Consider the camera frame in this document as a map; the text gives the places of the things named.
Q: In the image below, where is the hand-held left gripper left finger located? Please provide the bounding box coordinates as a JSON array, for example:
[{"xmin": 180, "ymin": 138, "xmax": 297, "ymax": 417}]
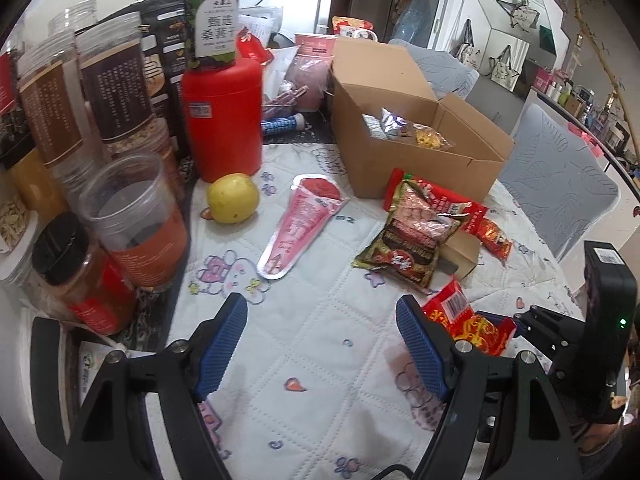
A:
[{"xmin": 64, "ymin": 292, "xmax": 249, "ymax": 480}]

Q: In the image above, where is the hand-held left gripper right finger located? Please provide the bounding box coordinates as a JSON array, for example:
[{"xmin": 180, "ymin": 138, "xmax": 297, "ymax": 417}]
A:
[{"xmin": 395, "ymin": 295, "xmax": 585, "ymax": 480}]

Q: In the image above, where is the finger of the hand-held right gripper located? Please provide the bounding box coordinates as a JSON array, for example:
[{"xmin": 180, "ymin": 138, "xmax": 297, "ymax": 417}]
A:
[
  {"xmin": 515, "ymin": 331, "xmax": 577, "ymax": 375},
  {"xmin": 477, "ymin": 305, "xmax": 586, "ymax": 337}
]

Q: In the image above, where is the red yellow snack packet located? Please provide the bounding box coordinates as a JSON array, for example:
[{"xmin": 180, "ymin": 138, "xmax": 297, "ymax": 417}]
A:
[{"xmin": 421, "ymin": 279, "xmax": 517, "ymax": 358}]

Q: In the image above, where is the small red snack packet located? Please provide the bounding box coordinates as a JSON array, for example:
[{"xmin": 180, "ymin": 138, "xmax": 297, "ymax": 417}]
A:
[{"xmin": 472, "ymin": 217, "xmax": 515, "ymax": 261}]

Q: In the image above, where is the small brown cardboard box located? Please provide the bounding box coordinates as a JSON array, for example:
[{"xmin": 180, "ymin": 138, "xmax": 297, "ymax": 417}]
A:
[{"xmin": 437, "ymin": 232, "xmax": 483, "ymax": 281}]

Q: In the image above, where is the dark brown snack packet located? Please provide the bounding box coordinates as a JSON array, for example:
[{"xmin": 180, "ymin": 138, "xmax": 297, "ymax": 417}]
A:
[{"xmin": 351, "ymin": 180, "xmax": 471, "ymax": 295}]

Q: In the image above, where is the pink cone packet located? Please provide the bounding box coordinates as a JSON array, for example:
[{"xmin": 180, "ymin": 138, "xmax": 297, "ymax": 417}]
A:
[{"xmin": 257, "ymin": 173, "xmax": 350, "ymax": 281}]

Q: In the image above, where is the long red green snack packet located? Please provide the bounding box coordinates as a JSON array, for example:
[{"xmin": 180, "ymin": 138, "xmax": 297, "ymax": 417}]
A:
[{"xmin": 384, "ymin": 167, "xmax": 490, "ymax": 236}]

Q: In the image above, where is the white foil snack packet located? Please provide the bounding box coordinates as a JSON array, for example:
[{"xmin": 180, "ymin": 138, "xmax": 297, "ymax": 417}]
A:
[{"xmin": 362, "ymin": 107, "xmax": 418, "ymax": 142}]

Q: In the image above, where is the person's right hand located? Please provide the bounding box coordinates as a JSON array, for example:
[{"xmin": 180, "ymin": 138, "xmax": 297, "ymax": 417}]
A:
[{"xmin": 575, "ymin": 406, "xmax": 628, "ymax": 456}]

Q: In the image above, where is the white printed quilted tablecloth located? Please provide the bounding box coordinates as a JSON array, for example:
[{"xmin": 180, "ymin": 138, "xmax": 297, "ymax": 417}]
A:
[{"xmin": 145, "ymin": 142, "xmax": 586, "ymax": 480}]

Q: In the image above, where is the orange label plastic jar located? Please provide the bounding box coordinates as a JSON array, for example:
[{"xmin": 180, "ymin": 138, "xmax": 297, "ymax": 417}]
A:
[{"xmin": 79, "ymin": 152, "xmax": 191, "ymax": 292}]

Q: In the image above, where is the white green packet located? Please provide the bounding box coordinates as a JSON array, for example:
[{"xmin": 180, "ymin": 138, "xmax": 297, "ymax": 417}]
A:
[{"xmin": 77, "ymin": 341, "xmax": 132, "ymax": 396}]

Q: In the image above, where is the grey padded chair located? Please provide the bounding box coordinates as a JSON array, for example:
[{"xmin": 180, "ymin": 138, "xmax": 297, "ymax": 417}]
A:
[
  {"xmin": 387, "ymin": 39, "xmax": 481, "ymax": 101},
  {"xmin": 497, "ymin": 102, "xmax": 621, "ymax": 263}
]

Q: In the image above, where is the yellow lemon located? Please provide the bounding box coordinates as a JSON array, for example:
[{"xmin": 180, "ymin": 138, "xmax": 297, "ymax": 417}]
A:
[{"xmin": 207, "ymin": 173, "xmax": 260, "ymax": 224}]

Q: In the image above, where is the black lid spice jar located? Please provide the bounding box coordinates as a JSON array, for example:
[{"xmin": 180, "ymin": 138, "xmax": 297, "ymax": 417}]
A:
[{"xmin": 31, "ymin": 211, "xmax": 137, "ymax": 337}]

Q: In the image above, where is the red plastic canister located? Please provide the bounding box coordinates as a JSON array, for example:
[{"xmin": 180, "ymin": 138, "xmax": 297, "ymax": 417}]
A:
[{"xmin": 180, "ymin": 55, "xmax": 264, "ymax": 183}]

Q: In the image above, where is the row of cosmetic bottles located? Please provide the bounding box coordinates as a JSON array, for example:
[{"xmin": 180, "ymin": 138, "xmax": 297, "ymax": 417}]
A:
[{"xmin": 535, "ymin": 67, "xmax": 640, "ymax": 156}]

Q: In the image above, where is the blue white tube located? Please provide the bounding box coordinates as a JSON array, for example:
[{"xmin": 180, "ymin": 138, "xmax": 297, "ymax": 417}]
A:
[{"xmin": 261, "ymin": 113, "xmax": 307, "ymax": 135}]

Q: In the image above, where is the white seed filled jar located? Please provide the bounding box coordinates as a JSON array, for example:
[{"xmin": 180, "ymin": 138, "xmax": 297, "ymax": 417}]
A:
[{"xmin": 0, "ymin": 187, "xmax": 41, "ymax": 283}]

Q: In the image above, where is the yellow filled clear jar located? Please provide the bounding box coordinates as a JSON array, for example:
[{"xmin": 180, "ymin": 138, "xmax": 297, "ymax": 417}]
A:
[{"xmin": 5, "ymin": 150, "xmax": 68, "ymax": 226}]

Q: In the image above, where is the black snack pouch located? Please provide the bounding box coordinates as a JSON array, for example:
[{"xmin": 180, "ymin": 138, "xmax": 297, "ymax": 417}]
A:
[
  {"xmin": 150, "ymin": 52, "xmax": 188, "ymax": 138},
  {"xmin": 140, "ymin": 0, "xmax": 190, "ymax": 86}
]

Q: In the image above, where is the clear packet of sticks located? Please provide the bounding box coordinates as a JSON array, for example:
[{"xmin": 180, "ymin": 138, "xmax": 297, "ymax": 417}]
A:
[{"xmin": 262, "ymin": 85, "xmax": 312, "ymax": 117}]

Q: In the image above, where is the bamboo pole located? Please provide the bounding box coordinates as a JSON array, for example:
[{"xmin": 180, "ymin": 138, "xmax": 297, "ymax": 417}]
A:
[{"xmin": 565, "ymin": 0, "xmax": 633, "ymax": 106}]

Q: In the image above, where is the dark label clear jar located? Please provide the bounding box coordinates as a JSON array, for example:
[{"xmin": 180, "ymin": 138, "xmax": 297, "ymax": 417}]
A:
[{"xmin": 74, "ymin": 11, "xmax": 157, "ymax": 153}]

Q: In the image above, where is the canvas tote bag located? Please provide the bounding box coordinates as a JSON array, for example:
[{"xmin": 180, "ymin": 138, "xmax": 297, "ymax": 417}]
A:
[{"xmin": 452, "ymin": 19, "xmax": 483, "ymax": 66}]

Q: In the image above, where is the brown label clear jar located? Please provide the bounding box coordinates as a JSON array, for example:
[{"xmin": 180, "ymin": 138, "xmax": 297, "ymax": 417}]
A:
[{"xmin": 17, "ymin": 35, "xmax": 86, "ymax": 168}]

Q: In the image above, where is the red gift packet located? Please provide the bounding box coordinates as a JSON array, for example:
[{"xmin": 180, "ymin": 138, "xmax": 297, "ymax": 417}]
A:
[{"xmin": 236, "ymin": 26, "xmax": 274, "ymax": 66}]

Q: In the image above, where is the canvas bag with black hanger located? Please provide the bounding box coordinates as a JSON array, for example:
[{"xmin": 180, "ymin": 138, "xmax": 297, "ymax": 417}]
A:
[{"xmin": 497, "ymin": 0, "xmax": 541, "ymax": 31}]

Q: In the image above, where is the purple label clear jar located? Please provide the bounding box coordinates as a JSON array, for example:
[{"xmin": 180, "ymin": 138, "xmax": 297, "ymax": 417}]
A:
[{"xmin": 184, "ymin": 0, "xmax": 242, "ymax": 70}]

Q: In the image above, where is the white paper packet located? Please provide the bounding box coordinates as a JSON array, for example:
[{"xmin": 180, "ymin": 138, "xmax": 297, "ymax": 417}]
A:
[{"xmin": 237, "ymin": 6, "xmax": 283, "ymax": 46}]

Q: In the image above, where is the red white snack bag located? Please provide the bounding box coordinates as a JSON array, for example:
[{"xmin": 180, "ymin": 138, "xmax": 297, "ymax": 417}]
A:
[{"xmin": 331, "ymin": 16, "xmax": 379, "ymax": 42}]

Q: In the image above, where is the red label clear jar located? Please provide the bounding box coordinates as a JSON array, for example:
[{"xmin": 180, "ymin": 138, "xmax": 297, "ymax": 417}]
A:
[{"xmin": 0, "ymin": 35, "xmax": 28, "ymax": 171}]

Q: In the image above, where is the blue plastic garment cover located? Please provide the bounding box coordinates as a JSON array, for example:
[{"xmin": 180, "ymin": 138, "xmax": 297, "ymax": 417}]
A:
[{"xmin": 395, "ymin": 0, "xmax": 433, "ymax": 43}]

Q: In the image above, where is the plain clear jar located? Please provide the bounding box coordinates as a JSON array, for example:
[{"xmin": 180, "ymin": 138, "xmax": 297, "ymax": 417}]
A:
[{"xmin": 47, "ymin": 0, "xmax": 98, "ymax": 36}]

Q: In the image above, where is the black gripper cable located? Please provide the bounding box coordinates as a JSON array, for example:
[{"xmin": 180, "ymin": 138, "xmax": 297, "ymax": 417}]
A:
[{"xmin": 370, "ymin": 464, "xmax": 416, "ymax": 480}]

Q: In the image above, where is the black plastic frame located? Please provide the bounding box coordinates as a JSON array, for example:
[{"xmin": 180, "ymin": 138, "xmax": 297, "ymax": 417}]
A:
[{"xmin": 29, "ymin": 316, "xmax": 68, "ymax": 443}]

